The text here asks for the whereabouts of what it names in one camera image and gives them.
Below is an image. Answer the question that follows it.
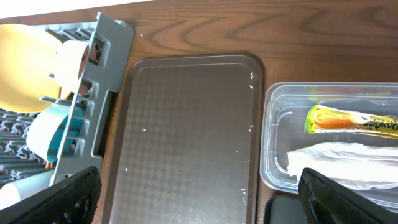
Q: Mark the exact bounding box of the pink white bowl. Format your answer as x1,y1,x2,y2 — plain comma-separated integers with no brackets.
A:
53,40,89,92

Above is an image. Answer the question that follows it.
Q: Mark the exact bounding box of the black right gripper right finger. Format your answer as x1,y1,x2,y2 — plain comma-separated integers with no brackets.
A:
298,168,397,224

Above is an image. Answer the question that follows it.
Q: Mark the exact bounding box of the light blue bowl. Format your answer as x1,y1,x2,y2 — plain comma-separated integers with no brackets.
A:
26,104,70,162

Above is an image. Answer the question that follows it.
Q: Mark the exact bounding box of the black waste tray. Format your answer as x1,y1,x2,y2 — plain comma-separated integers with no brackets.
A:
264,195,307,224

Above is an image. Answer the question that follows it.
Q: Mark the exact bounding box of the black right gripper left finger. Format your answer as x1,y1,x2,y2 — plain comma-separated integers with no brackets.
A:
1,166,102,223

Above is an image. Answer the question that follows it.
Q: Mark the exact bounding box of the grey plastic dishwasher rack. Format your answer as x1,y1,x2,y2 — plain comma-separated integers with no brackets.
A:
5,13,134,186

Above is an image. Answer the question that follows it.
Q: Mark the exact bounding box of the clear plastic waste bin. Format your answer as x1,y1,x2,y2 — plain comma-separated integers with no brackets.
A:
260,83,397,212

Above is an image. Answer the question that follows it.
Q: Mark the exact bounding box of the white paper cup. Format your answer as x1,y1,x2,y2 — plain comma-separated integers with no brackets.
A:
1,170,53,210

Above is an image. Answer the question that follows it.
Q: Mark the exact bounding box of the yellow green snack wrapper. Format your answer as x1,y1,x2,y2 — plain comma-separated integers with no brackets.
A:
304,105,397,139

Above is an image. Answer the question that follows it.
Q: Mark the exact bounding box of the yellow round plate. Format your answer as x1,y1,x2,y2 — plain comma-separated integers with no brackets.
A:
1,24,71,113

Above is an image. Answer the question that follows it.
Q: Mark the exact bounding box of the white napkin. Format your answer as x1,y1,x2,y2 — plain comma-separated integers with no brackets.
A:
287,142,397,190

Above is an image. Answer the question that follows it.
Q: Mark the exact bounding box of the dark brown serving tray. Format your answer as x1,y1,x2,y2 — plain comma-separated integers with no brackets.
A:
101,54,264,223

